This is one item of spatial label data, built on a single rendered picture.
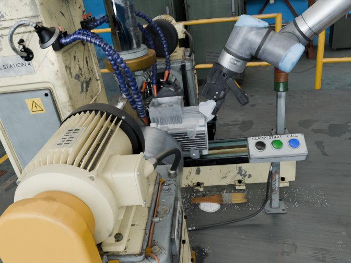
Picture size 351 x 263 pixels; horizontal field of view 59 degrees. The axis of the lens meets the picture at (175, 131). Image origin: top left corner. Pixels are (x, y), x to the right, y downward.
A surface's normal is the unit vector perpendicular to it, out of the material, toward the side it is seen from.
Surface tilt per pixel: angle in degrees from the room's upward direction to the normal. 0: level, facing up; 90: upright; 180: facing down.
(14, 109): 90
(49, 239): 90
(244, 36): 79
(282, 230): 0
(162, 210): 0
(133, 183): 90
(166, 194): 0
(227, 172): 90
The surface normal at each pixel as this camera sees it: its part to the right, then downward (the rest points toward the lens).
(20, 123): -0.07, 0.48
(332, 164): -0.14, -0.87
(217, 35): -0.28, 0.48
